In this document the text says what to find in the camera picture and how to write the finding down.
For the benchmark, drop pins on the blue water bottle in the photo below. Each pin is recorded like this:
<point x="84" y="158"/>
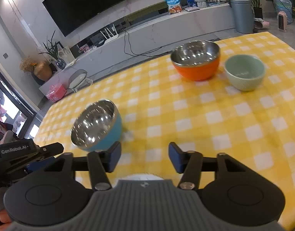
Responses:
<point x="282" y="4"/>

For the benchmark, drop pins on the blue-grey trash can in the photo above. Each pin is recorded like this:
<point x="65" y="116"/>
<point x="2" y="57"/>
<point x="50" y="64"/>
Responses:
<point x="241" y="16"/>

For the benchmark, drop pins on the white router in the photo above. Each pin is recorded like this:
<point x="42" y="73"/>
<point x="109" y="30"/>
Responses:
<point x="111" y="38"/>

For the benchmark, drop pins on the blue snack bag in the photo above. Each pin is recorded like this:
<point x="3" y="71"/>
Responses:
<point x="172" y="3"/>

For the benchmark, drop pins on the dried flower bunch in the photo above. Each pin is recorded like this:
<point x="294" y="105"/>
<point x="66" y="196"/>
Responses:
<point x="27" y="63"/>

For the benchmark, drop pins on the orange steel-lined bowl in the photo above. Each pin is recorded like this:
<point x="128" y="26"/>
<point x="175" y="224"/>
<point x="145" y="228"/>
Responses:
<point x="198" y="71"/>

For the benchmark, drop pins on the wall switch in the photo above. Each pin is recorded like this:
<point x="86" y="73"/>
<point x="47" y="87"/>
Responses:
<point x="5" y="55"/>

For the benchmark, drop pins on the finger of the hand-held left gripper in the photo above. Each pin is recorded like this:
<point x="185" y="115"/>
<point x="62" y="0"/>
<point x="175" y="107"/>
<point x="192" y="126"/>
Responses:
<point x="37" y="164"/>
<point x="52" y="149"/>

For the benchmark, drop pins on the flat book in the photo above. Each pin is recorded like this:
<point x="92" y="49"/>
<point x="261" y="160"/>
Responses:
<point x="192" y="9"/>

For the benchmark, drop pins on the pink storage box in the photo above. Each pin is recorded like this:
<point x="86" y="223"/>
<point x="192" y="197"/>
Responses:
<point x="56" y="93"/>

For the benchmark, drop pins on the tall potted plant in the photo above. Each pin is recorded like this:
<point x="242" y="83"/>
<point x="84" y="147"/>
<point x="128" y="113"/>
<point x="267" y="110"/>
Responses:
<point x="257" y="13"/>

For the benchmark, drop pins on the small pink heater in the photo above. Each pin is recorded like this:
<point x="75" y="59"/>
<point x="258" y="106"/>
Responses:
<point x="282" y="21"/>

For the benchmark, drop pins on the person's left hand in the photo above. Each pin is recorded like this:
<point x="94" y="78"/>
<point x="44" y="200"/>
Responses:
<point x="4" y="217"/>

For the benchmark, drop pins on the white fruit-print plate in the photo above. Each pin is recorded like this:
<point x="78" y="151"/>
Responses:
<point x="140" y="176"/>

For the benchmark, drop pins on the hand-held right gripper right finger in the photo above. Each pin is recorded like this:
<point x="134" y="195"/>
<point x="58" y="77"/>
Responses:
<point x="174" y="157"/>

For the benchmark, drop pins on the yellow checked tablecloth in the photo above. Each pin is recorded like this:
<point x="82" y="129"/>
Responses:
<point x="198" y="125"/>

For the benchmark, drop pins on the dark vase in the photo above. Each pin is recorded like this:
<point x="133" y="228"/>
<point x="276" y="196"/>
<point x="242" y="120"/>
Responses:
<point x="34" y="80"/>

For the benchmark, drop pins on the blue steel-lined bowl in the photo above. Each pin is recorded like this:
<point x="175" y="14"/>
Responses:
<point x="97" y="127"/>

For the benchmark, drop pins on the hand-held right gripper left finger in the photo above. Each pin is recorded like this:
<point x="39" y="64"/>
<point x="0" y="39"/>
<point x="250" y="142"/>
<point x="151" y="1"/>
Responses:
<point x="115" y="157"/>

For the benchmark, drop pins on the black wall television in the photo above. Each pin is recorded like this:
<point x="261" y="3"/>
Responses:
<point x="89" y="4"/>

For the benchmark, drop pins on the golden vase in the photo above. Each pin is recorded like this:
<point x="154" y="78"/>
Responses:
<point x="43" y="71"/>

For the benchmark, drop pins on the plant in blue glass vase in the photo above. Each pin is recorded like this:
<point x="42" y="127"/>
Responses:
<point x="60" y="63"/>

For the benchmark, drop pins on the small grey chair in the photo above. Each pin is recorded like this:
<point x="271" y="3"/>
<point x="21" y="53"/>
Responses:
<point x="77" y="79"/>

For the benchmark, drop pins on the black set-top box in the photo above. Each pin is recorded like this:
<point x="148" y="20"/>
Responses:
<point x="97" y="39"/>

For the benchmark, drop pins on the pink slippers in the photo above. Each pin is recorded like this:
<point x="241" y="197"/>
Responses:
<point x="261" y="24"/>

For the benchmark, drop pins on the white photo board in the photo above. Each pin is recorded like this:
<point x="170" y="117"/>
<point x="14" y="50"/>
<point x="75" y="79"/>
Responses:
<point x="66" y="54"/>

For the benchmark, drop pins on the green ceramic bowl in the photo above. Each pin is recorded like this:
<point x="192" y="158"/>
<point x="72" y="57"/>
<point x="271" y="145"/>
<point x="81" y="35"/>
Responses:
<point x="245" y="77"/>

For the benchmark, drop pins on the grey marble TV console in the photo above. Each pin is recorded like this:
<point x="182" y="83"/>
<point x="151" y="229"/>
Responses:
<point x="162" y="33"/>

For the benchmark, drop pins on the sliding glass door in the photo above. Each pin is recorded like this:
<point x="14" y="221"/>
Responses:
<point x="17" y="101"/>

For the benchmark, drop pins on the pink photo card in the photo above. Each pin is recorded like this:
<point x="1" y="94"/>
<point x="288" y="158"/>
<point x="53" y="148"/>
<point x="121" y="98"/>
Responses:
<point x="83" y="48"/>

